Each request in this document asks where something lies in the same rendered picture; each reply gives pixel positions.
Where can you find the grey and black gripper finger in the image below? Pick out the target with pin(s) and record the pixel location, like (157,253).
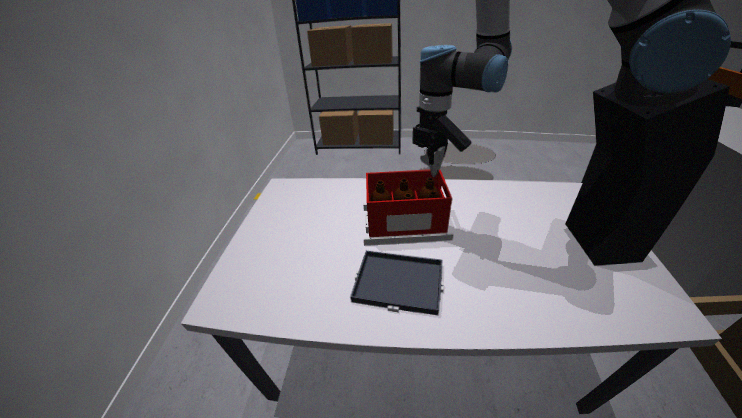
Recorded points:
(430,158)
(441,155)

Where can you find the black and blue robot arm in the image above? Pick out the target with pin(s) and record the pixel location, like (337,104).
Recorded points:
(672,49)

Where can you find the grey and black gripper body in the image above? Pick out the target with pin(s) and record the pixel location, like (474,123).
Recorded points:
(427,131)

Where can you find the dark red plastic crate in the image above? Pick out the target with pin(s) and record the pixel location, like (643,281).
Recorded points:
(406,217)

